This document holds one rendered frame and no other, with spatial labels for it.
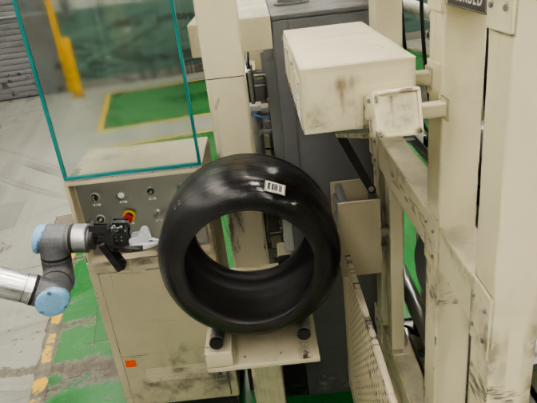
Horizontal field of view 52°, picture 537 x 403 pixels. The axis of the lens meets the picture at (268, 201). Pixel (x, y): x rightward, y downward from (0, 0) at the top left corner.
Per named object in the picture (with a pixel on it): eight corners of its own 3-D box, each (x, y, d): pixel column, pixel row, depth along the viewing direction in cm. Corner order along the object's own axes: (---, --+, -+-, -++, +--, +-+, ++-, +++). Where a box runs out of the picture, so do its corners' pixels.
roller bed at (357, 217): (334, 249, 218) (329, 181, 205) (371, 245, 217) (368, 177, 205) (341, 277, 200) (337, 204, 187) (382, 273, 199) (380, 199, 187)
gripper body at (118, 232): (125, 229, 163) (85, 229, 162) (129, 253, 166) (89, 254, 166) (130, 217, 170) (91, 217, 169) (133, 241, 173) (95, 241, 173)
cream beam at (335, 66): (284, 77, 174) (280, 30, 168) (363, 69, 174) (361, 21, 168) (300, 137, 119) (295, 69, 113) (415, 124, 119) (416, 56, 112)
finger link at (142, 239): (157, 233, 164) (126, 233, 164) (159, 249, 167) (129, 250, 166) (159, 228, 167) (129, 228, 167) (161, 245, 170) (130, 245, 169)
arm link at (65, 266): (42, 301, 167) (36, 265, 162) (46, 282, 177) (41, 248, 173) (75, 297, 169) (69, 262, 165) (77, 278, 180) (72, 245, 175)
